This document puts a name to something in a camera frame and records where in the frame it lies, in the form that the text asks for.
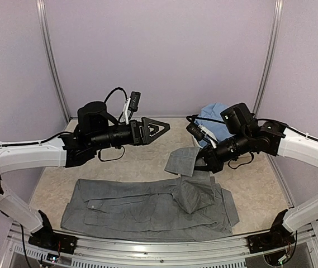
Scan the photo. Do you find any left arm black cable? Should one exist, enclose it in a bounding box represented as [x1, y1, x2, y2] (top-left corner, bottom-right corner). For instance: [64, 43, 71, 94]
[0, 87, 129, 162]

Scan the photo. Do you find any light blue shirt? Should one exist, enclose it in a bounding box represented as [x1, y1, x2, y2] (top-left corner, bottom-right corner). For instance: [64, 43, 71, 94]
[195, 103, 232, 142]

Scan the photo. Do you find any aluminium frame post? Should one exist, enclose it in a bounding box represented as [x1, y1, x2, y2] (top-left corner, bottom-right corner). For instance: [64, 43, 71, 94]
[36, 0, 71, 123]
[253, 0, 284, 116]

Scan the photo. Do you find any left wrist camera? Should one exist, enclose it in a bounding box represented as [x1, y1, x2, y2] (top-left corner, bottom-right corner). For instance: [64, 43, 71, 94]
[118, 91, 141, 124]

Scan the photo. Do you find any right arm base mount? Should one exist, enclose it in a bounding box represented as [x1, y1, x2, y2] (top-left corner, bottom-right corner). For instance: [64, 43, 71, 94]
[247, 231, 295, 254]

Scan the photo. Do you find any left aluminium frame post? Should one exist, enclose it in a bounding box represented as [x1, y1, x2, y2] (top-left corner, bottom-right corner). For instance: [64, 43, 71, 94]
[36, 0, 71, 123]

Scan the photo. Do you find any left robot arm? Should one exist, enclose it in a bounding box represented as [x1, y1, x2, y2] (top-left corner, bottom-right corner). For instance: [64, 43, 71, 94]
[0, 101, 170, 248]

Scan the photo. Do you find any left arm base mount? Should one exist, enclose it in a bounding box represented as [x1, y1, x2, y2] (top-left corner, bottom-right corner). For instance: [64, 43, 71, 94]
[29, 232, 78, 255]

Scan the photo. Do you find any grey long sleeve shirt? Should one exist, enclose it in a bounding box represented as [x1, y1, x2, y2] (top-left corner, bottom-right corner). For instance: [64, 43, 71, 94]
[60, 147, 239, 242]

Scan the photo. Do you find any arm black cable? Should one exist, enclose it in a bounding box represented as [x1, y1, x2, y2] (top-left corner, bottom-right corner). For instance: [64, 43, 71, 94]
[186, 114, 318, 170]
[0, 87, 129, 162]

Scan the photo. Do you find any right aluminium frame post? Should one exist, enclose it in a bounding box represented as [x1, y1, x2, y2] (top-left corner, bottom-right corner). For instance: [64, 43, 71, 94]
[253, 0, 284, 116]

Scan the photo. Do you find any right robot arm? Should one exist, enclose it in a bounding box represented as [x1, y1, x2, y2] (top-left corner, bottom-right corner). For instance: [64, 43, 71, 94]
[195, 103, 318, 248]

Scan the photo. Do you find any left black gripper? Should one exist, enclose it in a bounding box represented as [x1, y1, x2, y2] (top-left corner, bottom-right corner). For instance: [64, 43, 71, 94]
[90, 116, 170, 151]

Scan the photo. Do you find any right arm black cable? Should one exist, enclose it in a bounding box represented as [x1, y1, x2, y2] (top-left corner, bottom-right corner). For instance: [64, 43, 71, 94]
[186, 114, 318, 170]

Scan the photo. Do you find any front aluminium rail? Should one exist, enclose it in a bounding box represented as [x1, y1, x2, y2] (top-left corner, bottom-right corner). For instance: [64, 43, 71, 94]
[6, 220, 316, 268]

